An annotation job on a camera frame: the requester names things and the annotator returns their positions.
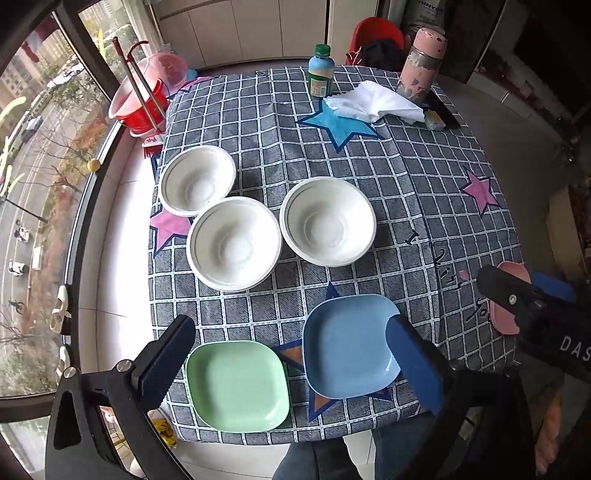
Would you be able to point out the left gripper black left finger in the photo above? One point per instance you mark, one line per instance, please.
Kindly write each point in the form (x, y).
(78, 445)

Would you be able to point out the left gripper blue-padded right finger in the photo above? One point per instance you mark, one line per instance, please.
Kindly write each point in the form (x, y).
(482, 426)

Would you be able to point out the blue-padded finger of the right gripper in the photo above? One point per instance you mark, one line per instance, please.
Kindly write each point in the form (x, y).
(553, 286)

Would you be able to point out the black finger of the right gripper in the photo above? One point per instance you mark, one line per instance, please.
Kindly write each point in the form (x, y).
(505, 288)

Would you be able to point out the pink square plate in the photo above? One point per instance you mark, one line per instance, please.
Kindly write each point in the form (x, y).
(502, 320)

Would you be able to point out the blue square plate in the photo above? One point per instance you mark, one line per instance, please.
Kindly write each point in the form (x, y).
(345, 350)

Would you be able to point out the green square plate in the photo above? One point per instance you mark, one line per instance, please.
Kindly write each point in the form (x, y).
(238, 386)

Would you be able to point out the white bowl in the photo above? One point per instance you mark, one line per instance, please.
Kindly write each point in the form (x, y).
(328, 222)
(195, 179)
(234, 244)

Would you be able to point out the person's right hand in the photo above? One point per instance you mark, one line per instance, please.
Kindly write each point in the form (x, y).
(547, 445)

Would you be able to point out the yellow sponge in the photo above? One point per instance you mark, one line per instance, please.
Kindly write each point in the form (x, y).
(433, 121)

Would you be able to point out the white cloth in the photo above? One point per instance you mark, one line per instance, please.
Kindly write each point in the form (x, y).
(370, 102)

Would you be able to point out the pink thermos flask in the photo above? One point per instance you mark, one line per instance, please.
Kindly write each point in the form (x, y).
(422, 65)

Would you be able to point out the red chair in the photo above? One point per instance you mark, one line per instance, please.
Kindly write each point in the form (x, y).
(377, 43)

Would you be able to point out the green capped bottle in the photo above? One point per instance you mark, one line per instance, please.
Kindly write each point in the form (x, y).
(321, 68)

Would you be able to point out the red plastic bucket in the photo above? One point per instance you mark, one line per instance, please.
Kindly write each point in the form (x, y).
(126, 108)

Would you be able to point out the pink plastic basin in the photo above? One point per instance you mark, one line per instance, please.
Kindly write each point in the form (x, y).
(171, 69)

